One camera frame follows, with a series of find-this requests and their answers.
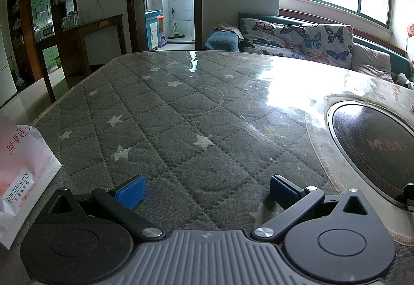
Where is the teal sofa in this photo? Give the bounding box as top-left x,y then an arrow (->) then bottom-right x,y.
204,12 -> 414,83

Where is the beige cushion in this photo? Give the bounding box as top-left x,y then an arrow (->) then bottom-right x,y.
351,42 -> 394,83

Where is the round black induction cooker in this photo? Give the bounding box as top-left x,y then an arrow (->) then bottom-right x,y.
326,101 -> 414,209

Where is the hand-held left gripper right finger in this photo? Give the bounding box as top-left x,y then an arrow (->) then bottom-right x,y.
252,175 -> 372,242

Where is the beige folded cloth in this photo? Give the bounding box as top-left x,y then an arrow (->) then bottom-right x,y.
215,22 -> 245,40

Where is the blue towel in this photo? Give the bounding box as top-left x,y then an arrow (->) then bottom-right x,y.
204,30 -> 241,52

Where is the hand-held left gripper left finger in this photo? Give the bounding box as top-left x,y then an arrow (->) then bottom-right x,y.
45,175 -> 165,242

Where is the pink white tissue pack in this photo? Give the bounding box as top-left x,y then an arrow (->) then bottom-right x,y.
0,107 -> 63,251

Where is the upright butterfly print cushion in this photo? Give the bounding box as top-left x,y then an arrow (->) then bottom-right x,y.
302,24 -> 354,70

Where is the mop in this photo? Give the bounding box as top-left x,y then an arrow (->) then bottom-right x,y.
168,8 -> 185,40

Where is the colourful pinwheel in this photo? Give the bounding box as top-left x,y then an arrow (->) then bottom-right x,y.
404,23 -> 414,58

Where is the blue bathroom cabinet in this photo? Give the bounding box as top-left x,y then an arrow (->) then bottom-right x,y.
145,10 -> 162,51

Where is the dark wooden sideboard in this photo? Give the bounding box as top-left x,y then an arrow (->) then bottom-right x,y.
42,14 -> 127,104

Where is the grey plush toy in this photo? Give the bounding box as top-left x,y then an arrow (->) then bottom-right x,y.
395,73 -> 414,89

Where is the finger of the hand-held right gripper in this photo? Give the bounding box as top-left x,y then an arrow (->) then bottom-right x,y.
395,183 -> 414,211

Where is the broom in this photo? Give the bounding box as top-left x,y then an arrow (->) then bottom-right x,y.
8,57 -> 25,85

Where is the dark wooden door frame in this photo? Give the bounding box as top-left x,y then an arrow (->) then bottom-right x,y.
124,0 -> 203,53

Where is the flat butterfly print cushion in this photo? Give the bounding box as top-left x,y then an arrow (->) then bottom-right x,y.
239,17 -> 308,57

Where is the dark wooden shelving unit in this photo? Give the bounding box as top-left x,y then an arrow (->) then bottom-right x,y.
6,0 -> 76,85

